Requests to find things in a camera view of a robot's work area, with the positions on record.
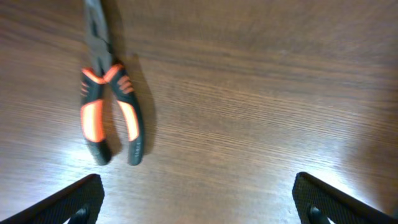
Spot orange black needle-nose pliers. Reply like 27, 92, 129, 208
80, 0, 146, 166

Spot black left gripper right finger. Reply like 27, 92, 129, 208
292, 172, 397, 224

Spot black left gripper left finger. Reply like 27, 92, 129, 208
2, 174, 104, 224

